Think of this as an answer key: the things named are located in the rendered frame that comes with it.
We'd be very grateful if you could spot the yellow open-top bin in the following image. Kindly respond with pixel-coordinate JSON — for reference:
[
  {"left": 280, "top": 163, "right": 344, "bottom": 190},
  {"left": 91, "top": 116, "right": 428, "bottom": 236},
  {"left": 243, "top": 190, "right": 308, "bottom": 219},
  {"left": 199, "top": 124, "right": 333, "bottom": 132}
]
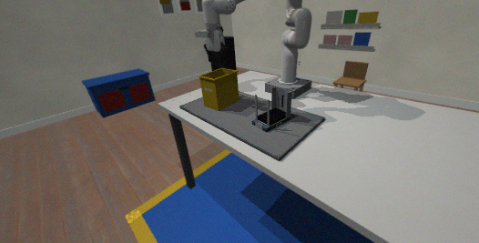
[{"left": 199, "top": 68, "right": 239, "bottom": 111}]

